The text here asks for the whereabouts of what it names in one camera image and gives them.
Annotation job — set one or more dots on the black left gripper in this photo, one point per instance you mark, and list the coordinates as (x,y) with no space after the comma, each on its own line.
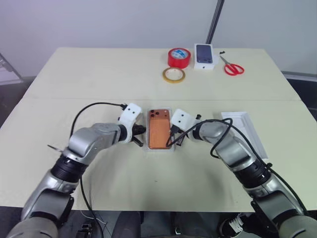
(135,131)

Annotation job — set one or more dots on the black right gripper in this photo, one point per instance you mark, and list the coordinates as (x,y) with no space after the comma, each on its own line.
(176,132)

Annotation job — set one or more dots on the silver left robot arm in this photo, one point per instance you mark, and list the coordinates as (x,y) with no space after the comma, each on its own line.
(84,141)

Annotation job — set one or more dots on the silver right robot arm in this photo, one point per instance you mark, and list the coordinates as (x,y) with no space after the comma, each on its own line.
(223,138)

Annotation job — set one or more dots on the white phone box base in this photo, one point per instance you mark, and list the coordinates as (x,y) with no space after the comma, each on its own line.
(146,148)

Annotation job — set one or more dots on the white phone box lid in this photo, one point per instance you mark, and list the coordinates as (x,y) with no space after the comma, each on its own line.
(247,131)

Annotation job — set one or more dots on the white box with phone print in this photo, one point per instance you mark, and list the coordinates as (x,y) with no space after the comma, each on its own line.
(204,57)

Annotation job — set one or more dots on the orange smartphone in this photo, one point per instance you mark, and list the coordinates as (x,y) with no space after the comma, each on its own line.
(159,131)

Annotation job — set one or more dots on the yellow clear tape roll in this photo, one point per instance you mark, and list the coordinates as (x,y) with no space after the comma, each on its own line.
(174,75)

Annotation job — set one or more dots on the red tape roll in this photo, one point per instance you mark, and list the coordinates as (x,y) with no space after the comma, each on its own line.
(178,58)

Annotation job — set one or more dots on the dark rounded shape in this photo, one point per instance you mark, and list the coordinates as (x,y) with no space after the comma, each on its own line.
(128,224)

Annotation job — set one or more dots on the black and white shoe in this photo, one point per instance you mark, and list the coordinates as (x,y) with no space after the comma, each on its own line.
(234,224)

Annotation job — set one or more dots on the grey metal pole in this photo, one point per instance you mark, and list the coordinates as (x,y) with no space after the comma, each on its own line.
(214,22)

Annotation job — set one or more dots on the grey metal rack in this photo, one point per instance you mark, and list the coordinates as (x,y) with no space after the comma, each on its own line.
(7,72)

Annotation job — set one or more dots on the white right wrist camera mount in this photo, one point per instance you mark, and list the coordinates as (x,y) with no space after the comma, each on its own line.
(182,119)

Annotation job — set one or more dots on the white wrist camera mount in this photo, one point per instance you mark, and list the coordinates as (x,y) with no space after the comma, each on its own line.
(182,119)
(130,114)

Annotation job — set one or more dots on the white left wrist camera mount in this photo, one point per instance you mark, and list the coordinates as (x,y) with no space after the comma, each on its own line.
(130,114)

